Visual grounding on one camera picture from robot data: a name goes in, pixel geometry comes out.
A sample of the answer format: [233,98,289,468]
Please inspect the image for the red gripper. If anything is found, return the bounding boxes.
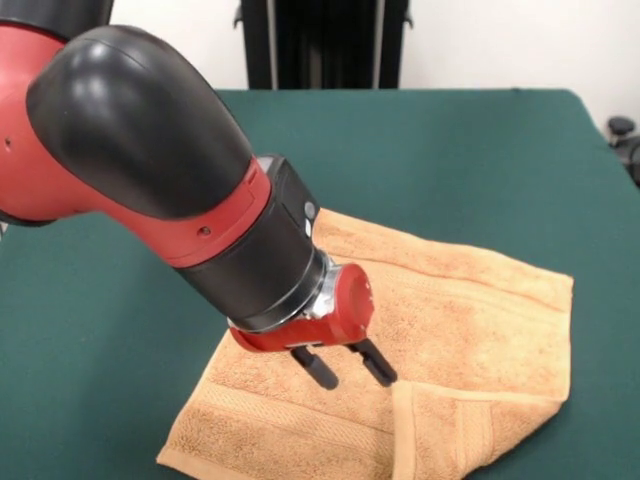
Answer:
[229,262,399,391]

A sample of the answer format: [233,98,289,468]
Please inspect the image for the tan terry towel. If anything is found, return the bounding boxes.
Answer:
[156,207,575,480]

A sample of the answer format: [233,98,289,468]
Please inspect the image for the dark green table cloth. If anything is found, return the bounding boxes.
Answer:
[0,88,640,480]

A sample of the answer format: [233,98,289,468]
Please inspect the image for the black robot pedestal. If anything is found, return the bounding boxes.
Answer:
[232,0,416,92]

